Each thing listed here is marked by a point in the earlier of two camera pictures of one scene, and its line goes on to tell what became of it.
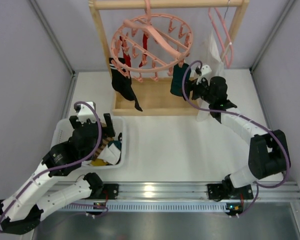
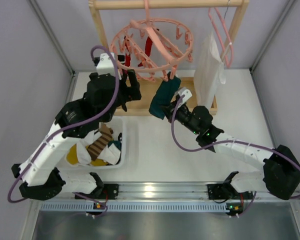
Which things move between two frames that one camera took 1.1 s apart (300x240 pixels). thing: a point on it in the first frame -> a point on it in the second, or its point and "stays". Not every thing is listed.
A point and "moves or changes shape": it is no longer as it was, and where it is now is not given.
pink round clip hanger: [150, 43] moves or changes shape
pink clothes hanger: [232, 50] stays
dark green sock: [178, 74] -> [164, 95]
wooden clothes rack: [152, 96] stays
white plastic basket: [63, 131] stays
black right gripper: [194, 88] -> [171, 110]
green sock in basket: [117, 143] stays
